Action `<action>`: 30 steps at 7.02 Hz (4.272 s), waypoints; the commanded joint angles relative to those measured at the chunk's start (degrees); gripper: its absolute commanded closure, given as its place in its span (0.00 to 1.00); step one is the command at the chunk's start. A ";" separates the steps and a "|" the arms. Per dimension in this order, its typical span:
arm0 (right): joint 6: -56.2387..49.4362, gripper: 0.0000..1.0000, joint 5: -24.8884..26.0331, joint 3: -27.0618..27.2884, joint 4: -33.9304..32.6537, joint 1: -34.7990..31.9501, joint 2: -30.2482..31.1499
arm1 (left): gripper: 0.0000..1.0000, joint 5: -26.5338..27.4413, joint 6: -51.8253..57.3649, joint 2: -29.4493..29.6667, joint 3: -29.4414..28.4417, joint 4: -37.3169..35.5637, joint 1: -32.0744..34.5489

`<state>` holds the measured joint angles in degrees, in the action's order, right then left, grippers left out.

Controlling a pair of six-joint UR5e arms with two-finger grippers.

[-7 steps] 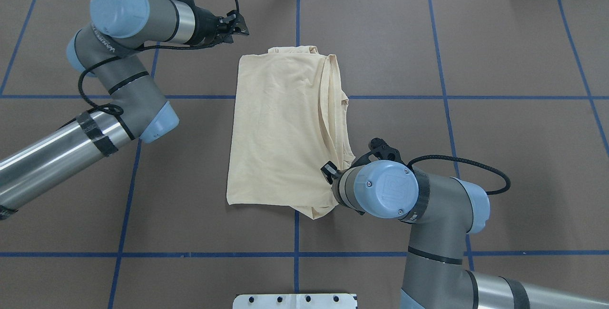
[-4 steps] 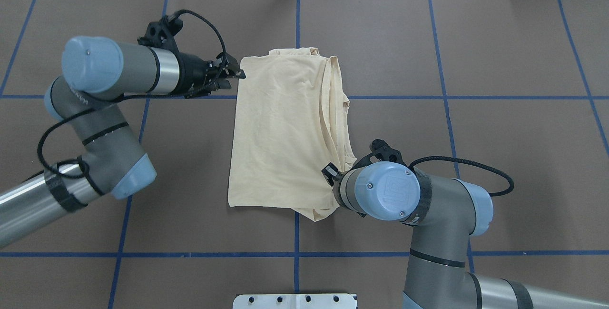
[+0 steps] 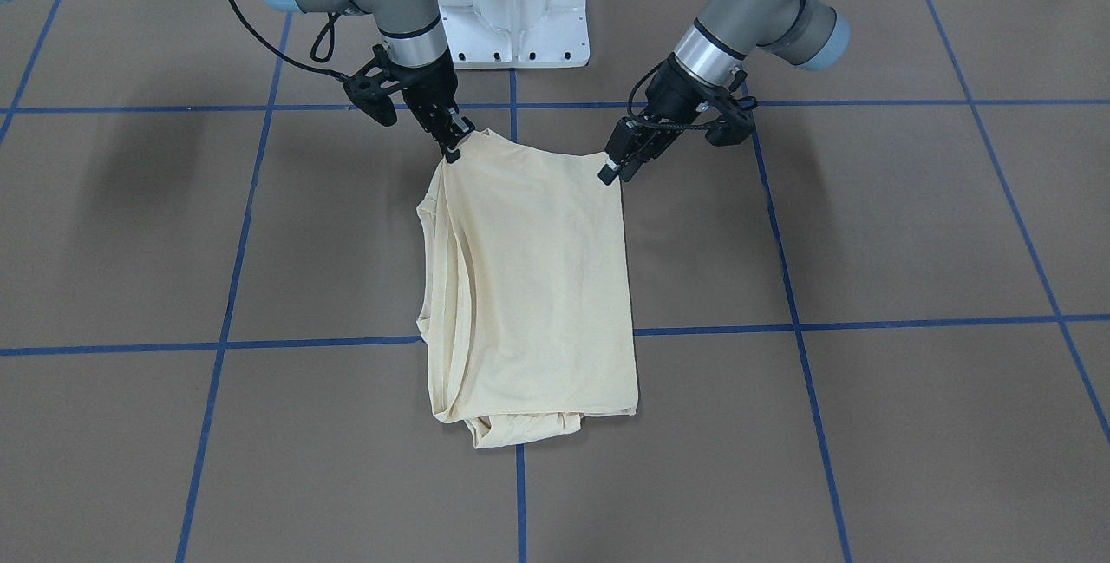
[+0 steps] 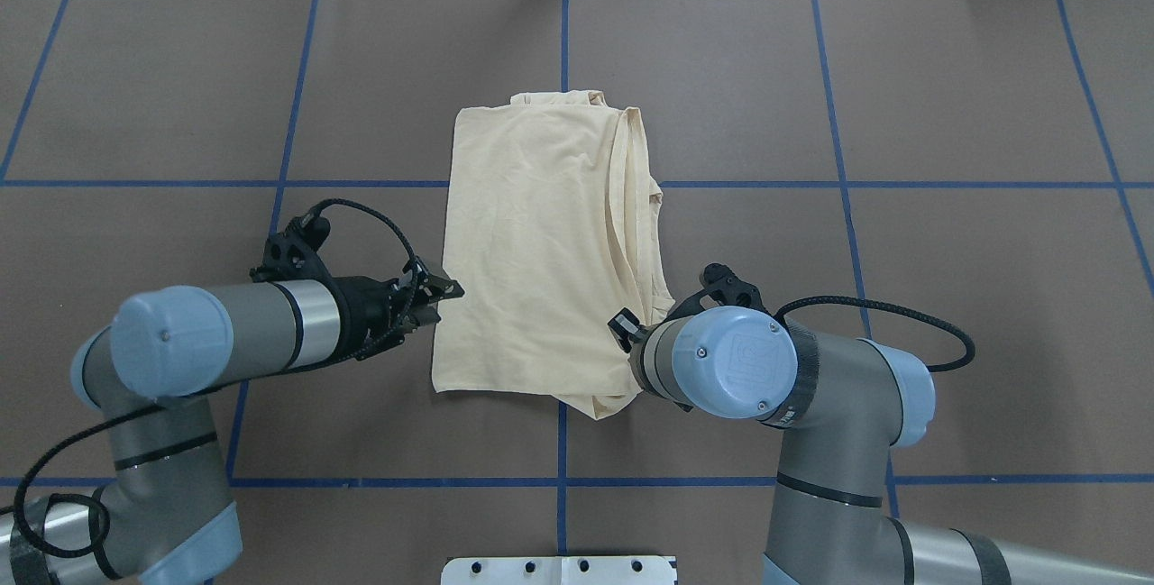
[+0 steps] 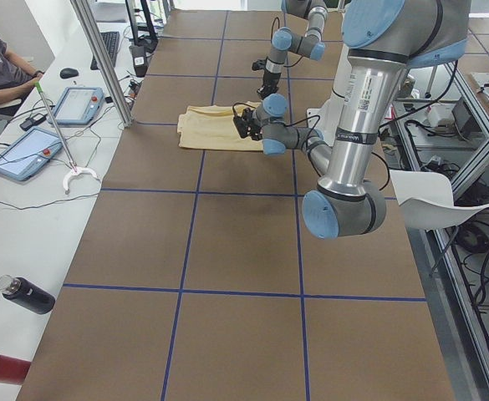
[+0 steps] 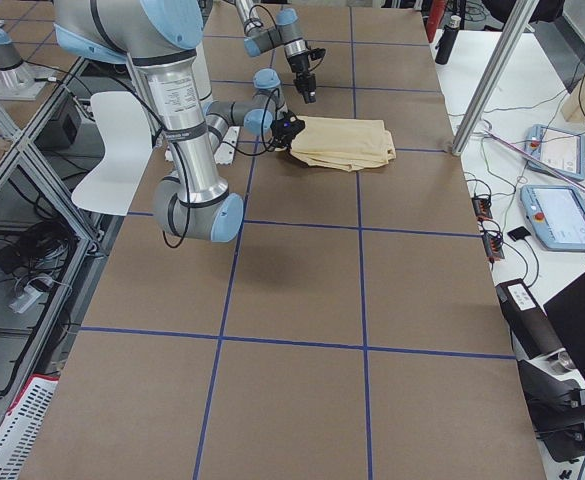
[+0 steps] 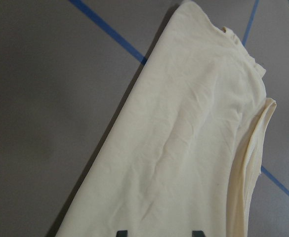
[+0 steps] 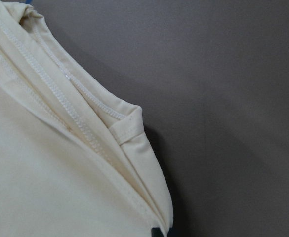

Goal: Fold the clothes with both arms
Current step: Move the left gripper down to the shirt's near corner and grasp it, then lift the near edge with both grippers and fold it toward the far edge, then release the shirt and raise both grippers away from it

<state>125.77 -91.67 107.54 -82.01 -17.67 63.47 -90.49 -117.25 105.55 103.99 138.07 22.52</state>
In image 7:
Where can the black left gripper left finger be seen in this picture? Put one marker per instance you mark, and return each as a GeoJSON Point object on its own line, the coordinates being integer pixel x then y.
{"type": "Point", "coordinates": [122, 233]}

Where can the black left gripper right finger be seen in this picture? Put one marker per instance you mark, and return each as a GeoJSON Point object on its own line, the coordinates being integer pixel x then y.
{"type": "Point", "coordinates": [198, 233]}

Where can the cream long-sleeve printed shirt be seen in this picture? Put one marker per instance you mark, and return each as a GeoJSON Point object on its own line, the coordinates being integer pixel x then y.
{"type": "Point", "coordinates": [186, 150]}

